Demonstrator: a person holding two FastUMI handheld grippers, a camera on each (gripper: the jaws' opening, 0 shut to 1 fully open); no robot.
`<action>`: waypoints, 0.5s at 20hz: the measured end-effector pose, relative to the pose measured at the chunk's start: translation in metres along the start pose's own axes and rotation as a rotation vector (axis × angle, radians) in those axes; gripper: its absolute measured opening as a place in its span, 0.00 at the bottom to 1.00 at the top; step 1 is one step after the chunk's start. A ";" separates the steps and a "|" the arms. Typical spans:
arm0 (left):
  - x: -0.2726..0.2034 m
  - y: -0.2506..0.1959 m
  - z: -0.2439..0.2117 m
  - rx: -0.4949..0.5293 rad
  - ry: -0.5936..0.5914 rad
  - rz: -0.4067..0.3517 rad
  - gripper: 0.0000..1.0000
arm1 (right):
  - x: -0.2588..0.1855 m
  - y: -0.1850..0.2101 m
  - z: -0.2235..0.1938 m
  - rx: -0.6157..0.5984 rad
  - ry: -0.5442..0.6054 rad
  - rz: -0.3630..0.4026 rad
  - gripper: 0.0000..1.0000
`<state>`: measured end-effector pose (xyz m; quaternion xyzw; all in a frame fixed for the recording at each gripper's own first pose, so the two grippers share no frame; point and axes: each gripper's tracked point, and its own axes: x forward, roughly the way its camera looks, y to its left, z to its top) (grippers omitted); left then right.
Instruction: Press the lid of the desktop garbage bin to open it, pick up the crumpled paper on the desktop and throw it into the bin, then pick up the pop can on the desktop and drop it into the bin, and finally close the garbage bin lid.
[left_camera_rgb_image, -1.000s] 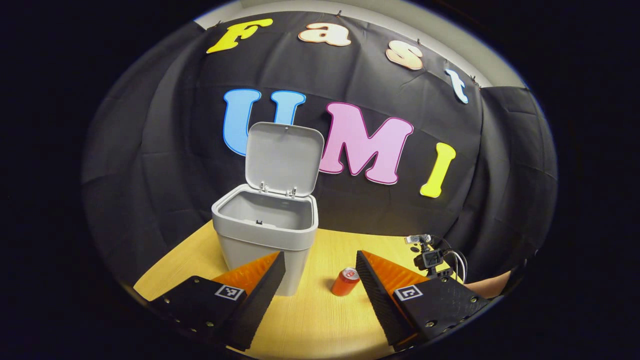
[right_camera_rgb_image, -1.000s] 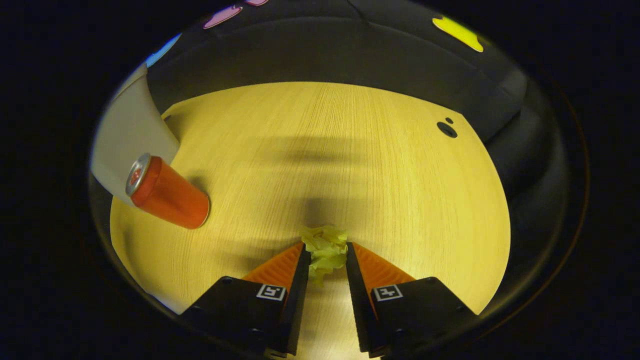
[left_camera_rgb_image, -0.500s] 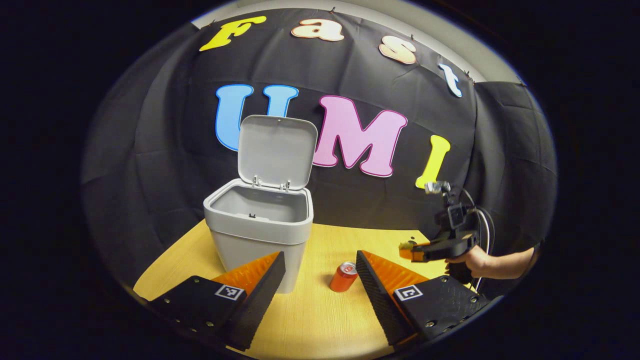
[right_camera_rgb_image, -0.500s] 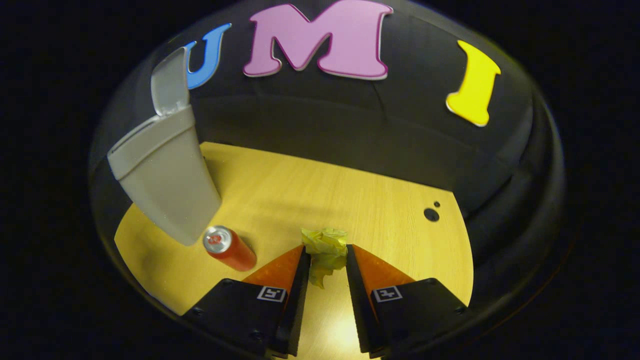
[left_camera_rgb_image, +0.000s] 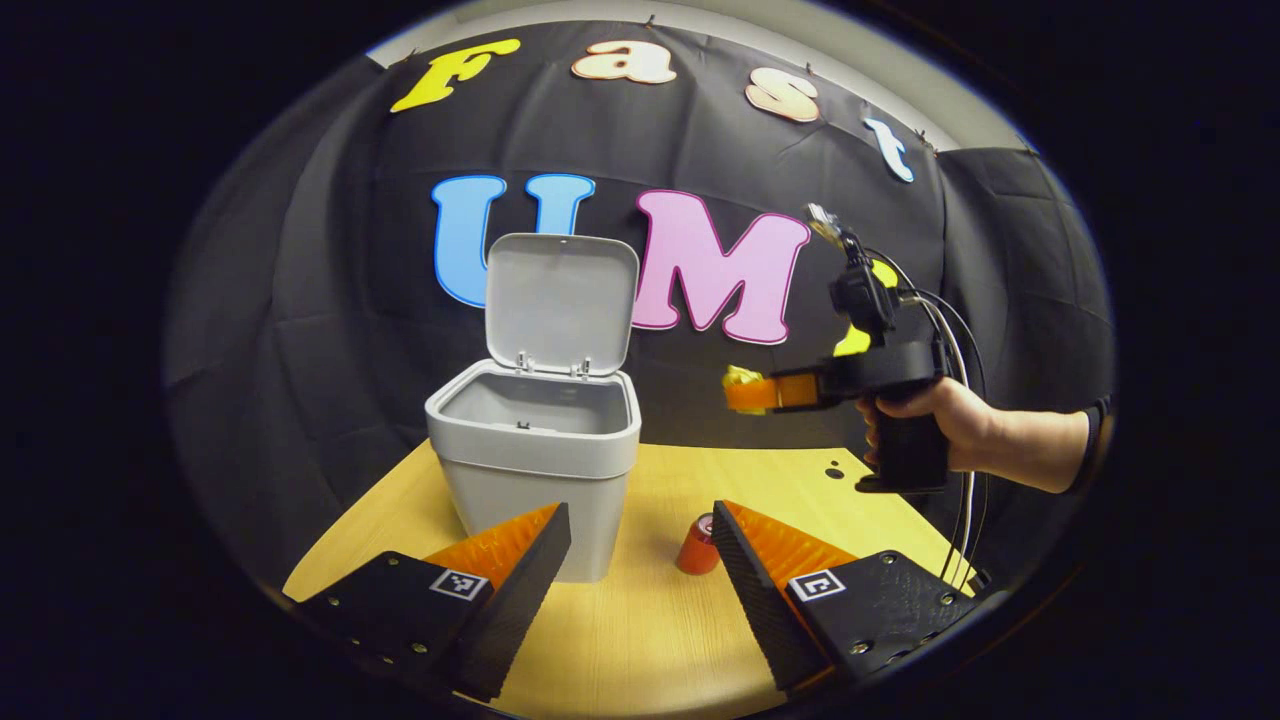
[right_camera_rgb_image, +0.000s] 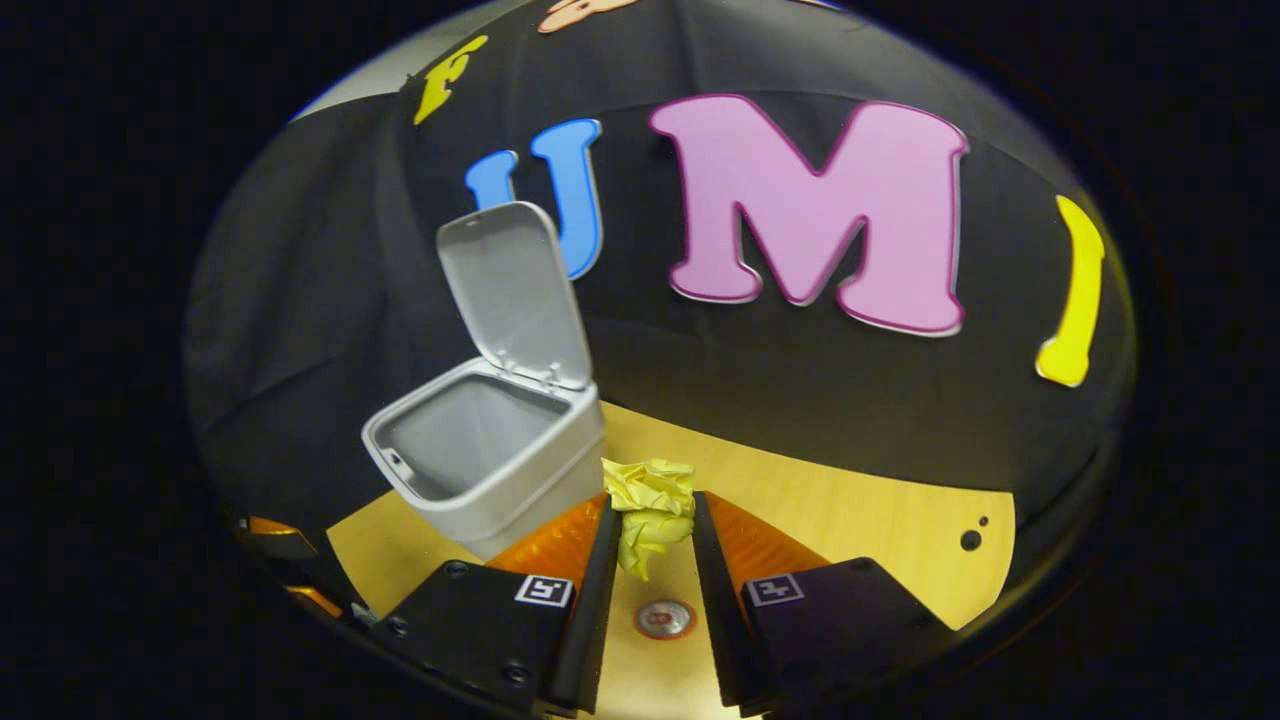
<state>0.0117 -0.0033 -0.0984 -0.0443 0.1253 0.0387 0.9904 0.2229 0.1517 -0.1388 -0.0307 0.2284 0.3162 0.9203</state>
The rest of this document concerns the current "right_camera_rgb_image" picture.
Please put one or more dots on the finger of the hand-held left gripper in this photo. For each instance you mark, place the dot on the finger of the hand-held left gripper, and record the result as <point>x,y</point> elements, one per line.
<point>280,532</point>
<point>315,600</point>

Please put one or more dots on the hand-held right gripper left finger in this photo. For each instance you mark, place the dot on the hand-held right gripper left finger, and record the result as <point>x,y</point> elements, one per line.
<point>590,620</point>

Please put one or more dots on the white desktop garbage bin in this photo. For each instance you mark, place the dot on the white desktop garbage bin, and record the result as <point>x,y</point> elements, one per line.
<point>500,480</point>

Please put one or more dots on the wooden desktop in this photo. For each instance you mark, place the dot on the wooden desktop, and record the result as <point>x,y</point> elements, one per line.
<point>850,530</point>

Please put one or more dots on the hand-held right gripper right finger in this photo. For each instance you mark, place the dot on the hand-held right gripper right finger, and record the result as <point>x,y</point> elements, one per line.
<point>720,620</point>

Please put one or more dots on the red pop can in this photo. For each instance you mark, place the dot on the red pop can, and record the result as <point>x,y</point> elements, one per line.
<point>665,619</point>

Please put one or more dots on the yellow paper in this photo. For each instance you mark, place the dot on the yellow paper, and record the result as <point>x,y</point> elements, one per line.
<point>650,495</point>

